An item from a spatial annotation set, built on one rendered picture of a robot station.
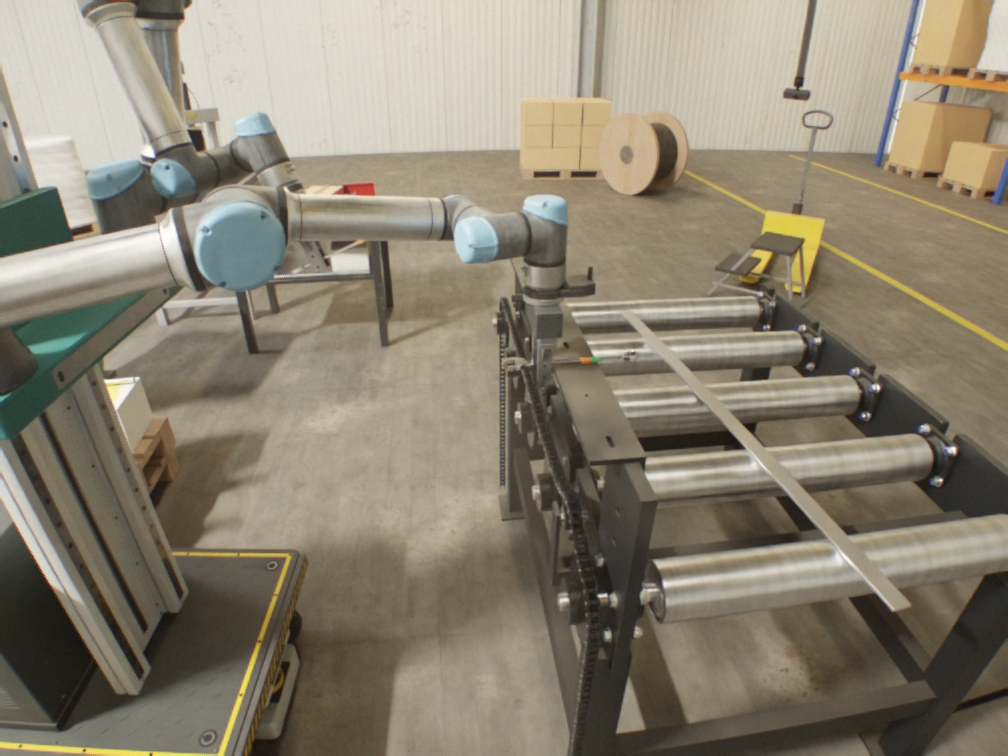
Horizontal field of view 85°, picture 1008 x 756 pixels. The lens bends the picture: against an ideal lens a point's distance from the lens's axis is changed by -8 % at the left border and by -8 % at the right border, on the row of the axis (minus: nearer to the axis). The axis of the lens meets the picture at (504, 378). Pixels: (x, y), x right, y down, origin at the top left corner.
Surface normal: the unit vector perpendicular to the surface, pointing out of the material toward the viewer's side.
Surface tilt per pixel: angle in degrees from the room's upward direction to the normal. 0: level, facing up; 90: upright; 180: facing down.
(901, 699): 0
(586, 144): 90
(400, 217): 70
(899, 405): 90
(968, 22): 90
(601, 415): 0
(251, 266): 90
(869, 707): 0
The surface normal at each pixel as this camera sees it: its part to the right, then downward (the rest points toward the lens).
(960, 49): 0.11, 0.50
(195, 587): 0.00, -0.87
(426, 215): 0.45, 0.08
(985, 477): -0.99, 0.06
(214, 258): 0.54, 0.41
